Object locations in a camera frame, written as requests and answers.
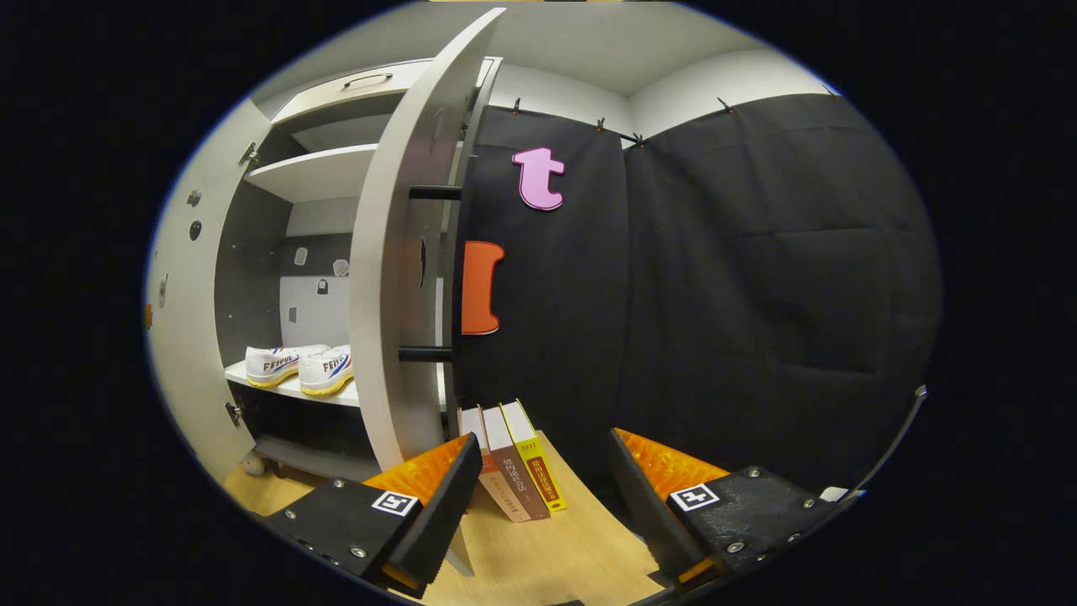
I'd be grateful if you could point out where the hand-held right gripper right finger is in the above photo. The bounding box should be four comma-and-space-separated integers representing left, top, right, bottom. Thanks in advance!
607, 428, 842, 590

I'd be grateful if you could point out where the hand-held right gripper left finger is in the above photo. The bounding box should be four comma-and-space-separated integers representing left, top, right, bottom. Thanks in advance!
265, 432, 485, 590

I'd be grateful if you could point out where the white canvas shoe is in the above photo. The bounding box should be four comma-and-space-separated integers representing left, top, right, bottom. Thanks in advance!
299, 344, 354, 396
245, 344, 331, 389

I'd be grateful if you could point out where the white cabinet door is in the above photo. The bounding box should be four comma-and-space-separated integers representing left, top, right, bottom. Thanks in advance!
145, 99, 274, 485
348, 7, 507, 577

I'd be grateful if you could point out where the white shoe cabinet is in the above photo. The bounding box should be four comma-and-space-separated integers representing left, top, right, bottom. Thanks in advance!
215, 57, 506, 481

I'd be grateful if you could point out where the white cabinet drawer front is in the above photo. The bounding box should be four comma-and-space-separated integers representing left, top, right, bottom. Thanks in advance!
269, 57, 497, 127

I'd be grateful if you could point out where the white and brown book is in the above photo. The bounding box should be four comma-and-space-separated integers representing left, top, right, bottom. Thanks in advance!
460, 407, 533, 523

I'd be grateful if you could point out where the yellow book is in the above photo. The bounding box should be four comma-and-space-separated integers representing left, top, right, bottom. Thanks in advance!
501, 400, 569, 513

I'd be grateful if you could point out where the black backdrop cloth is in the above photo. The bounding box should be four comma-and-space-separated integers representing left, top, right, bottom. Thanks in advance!
454, 93, 943, 506

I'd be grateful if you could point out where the black right door handle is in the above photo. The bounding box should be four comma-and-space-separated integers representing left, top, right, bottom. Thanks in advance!
398, 181, 465, 364

